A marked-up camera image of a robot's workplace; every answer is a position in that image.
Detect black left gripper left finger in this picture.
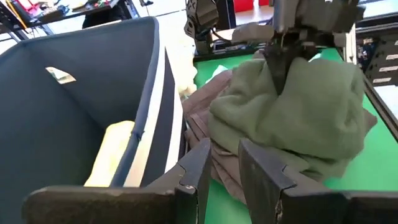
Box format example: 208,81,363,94
146,138,213,224

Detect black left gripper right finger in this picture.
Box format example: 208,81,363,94
238,138,349,224

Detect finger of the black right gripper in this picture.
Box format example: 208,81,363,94
264,42,289,96
284,45,309,91

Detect dark green garment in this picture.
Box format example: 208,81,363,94
207,57,379,184

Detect black garment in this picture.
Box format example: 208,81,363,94
182,70,249,205

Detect yellow garment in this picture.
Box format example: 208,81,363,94
83,120,136,188

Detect navy white striped laundry basket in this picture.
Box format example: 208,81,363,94
0,16,185,224

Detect red storage bins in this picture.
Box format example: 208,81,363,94
233,0,271,13

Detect black cabinet with white labels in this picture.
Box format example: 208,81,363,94
356,18,398,87

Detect cream folded garment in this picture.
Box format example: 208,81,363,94
177,60,199,98

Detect cluttered dark workbench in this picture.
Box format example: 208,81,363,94
0,0,141,43

